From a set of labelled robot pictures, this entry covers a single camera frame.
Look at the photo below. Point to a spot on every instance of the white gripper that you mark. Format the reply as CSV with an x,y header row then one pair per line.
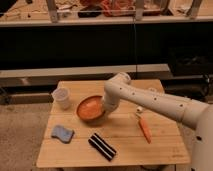
x,y
110,103

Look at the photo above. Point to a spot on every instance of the orange ceramic bowl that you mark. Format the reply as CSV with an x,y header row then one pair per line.
x,y
90,108

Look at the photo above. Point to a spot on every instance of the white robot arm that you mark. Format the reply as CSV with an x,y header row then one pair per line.
x,y
194,114

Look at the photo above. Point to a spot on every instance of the wooden folding table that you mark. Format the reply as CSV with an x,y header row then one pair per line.
x,y
120,130

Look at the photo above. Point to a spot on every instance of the black white striped cloth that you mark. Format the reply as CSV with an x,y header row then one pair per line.
x,y
102,146

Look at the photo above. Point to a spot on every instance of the orange toy carrot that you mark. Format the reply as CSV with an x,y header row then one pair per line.
x,y
144,127

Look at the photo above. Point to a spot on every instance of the blue sponge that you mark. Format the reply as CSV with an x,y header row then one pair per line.
x,y
63,134

